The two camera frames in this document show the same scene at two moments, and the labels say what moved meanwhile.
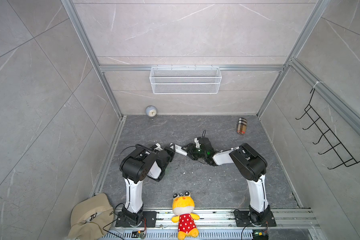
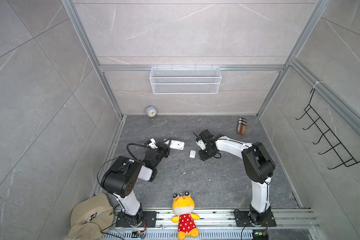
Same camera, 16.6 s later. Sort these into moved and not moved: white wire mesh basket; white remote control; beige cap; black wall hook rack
Moved: white remote control
Not moved: white wire mesh basket; black wall hook rack; beige cap
